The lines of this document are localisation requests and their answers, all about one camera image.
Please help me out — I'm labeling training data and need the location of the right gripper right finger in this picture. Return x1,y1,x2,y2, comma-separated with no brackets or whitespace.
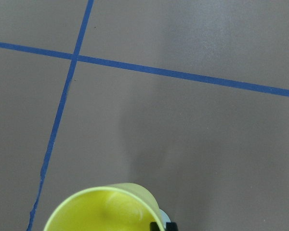
165,222,177,231

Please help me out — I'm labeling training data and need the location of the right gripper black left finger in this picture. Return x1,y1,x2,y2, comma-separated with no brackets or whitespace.
150,222,159,231

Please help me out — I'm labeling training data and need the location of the yellow plastic cup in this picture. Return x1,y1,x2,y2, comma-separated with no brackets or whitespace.
44,183,165,231

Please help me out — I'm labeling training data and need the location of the pale green plastic cup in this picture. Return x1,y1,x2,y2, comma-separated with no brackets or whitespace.
160,209,171,223

